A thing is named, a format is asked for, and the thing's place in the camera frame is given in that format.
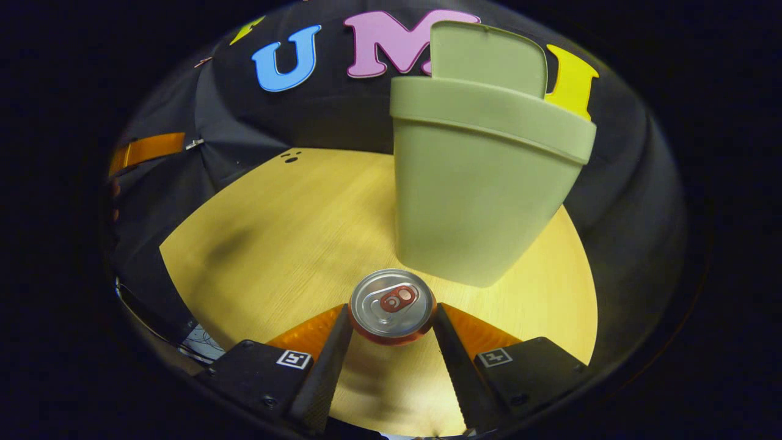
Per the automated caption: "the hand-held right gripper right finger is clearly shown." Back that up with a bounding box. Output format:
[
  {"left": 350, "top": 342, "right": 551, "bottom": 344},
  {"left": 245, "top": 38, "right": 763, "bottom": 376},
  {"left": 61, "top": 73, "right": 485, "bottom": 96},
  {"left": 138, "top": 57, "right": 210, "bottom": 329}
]
[{"left": 431, "top": 302, "right": 590, "bottom": 433}]

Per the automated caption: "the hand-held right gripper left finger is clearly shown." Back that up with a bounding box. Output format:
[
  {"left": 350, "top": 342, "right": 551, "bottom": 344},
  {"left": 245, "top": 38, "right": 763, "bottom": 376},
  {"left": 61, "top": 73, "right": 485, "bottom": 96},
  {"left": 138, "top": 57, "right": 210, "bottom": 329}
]
[{"left": 195, "top": 304, "right": 354, "bottom": 436}]

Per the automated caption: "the red pop can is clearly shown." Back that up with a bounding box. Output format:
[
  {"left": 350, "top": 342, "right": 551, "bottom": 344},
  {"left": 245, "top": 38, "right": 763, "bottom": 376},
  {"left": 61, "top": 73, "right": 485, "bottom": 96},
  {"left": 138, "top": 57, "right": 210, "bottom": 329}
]
[{"left": 348, "top": 268, "right": 437, "bottom": 347}]

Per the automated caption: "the green desktop garbage bin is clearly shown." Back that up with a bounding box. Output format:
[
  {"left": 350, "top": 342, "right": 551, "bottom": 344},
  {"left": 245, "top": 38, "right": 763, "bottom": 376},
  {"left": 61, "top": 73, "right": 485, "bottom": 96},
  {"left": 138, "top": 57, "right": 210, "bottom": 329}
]
[{"left": 390, "top": 20, "right": 597, "bottom": 288}]

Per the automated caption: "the wooden desktop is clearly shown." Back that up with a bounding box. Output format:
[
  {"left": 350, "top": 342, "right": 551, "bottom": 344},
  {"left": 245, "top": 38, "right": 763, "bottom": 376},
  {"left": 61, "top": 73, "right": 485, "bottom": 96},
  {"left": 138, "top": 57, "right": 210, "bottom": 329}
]
[{"left": 160, "top": 148, "right": 598, "bottom": 438}]

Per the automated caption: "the black backdrop cloth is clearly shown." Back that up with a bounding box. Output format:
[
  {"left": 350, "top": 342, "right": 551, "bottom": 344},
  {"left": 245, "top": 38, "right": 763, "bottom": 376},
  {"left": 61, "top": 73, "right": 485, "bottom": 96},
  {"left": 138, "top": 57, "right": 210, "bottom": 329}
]
[{"left": 110, "top": 0, "right": 688, "bottom": 367}]

